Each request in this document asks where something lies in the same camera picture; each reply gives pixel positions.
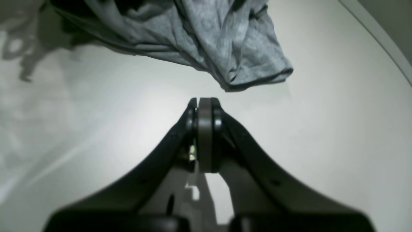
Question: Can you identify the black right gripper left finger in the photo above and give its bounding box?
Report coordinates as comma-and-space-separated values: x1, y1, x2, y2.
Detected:
44, 98, 197, 232

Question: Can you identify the grey t-shirt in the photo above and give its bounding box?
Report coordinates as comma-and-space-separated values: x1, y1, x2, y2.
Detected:
49, 0, 294, 92

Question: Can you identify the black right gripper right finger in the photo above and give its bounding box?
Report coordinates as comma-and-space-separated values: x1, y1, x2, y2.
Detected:
198, 98, 375, 232

